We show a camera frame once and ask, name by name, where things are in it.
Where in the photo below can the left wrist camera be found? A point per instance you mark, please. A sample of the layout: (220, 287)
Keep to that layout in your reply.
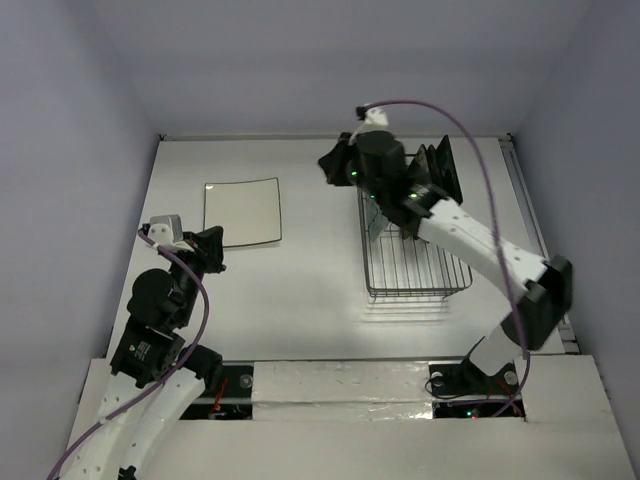
(165, 231)

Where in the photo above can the light blue rectangular plate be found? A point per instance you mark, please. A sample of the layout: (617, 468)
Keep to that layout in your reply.
(375, 221)

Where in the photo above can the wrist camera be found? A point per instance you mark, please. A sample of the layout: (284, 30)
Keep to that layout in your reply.
(165, 231)
(372, 118)

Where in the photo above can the white square plate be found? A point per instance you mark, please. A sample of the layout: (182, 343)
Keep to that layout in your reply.
(249, 212)

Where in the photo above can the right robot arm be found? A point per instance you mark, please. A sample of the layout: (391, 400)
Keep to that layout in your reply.
(421, 194)

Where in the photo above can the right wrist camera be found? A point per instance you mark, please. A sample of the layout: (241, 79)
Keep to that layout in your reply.
(372, 118)

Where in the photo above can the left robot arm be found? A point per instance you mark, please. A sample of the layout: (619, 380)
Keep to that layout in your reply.
(155, 374)

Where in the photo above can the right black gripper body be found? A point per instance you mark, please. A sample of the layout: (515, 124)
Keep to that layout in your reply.
(337, 163)

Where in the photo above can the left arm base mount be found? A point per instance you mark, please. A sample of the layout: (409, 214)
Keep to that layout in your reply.
(230, 400)

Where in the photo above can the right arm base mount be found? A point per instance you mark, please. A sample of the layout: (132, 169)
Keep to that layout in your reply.
(456, 397)

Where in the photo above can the wire dish rack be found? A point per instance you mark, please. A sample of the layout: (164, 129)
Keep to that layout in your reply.
(400, 268)

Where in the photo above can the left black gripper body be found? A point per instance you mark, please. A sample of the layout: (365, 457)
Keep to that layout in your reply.
(204, 258)

